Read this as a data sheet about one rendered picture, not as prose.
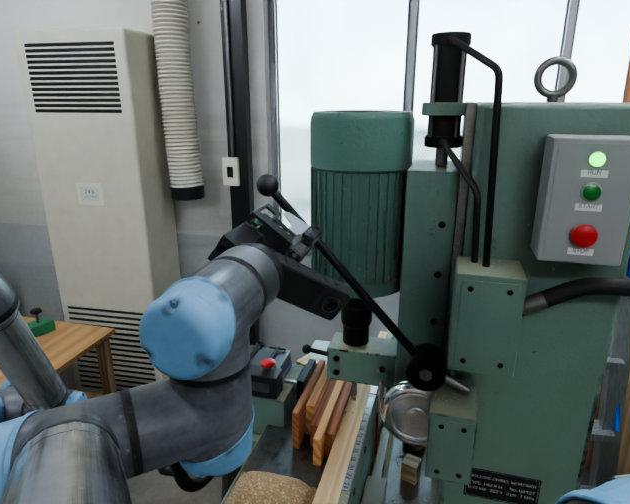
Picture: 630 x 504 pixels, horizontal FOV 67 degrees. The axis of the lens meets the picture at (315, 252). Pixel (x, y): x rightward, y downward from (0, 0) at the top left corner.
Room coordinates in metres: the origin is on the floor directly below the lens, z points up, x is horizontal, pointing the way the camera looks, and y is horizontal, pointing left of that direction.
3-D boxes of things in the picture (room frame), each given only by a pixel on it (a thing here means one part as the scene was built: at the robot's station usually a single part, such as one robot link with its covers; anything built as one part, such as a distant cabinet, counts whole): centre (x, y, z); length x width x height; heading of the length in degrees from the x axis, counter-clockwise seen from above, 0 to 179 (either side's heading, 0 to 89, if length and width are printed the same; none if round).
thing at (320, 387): (0.85, -0.01, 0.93); 0.15 x 0.02 x 0.07; 164
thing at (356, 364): (0.83, -0.10, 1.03); 0.14 x 0.07 x 0.09; 74
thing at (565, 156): (0.61, -0.35, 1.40); 0.10 x 0.06 x 0.16; 74
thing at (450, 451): (0.63, -0.22, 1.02); 0.09 x 0.07 x 0.12; 164
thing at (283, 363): (0.88, 0.11, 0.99); 0.13 x 0.11 x 0.06; 164
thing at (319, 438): (0.81, -0.04, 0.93); 0.24 x 0.01 x 0.06; 164
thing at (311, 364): (0.86, 0.05, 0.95); 0.09 x 0.07 x 0.09; 164
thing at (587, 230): (0.58, -0.34, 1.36); 0.03 x 0.01 x 0.03; 74
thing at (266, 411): (0.88, 0.11, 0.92); 0.15 x 0.13 x 0.09; 164
